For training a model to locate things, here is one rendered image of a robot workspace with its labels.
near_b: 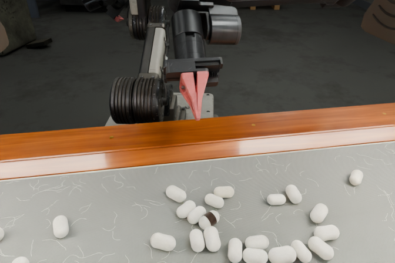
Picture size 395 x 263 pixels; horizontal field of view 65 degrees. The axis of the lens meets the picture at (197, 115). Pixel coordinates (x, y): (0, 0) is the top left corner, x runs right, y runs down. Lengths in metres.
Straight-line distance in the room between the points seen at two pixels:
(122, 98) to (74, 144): 0.20
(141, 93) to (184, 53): 0.28
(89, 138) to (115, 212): 0.19
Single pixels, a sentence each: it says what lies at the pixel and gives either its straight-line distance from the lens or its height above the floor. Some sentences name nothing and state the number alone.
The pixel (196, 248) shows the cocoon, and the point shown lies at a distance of 0.47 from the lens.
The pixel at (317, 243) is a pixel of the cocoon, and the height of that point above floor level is 0.76.
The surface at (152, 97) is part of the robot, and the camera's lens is 0.79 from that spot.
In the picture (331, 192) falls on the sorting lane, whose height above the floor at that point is 0.74.
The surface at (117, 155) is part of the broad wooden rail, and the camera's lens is 0.62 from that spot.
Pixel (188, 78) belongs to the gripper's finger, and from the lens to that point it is 0.52.
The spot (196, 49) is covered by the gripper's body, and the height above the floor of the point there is 0.95.
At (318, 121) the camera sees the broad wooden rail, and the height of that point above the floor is 0.76.
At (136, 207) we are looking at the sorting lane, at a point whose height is 0.74.
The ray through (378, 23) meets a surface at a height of 1.05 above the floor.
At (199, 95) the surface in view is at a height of 0.89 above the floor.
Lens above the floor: 1.13
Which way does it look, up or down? 31 degrees down
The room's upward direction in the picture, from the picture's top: straight up
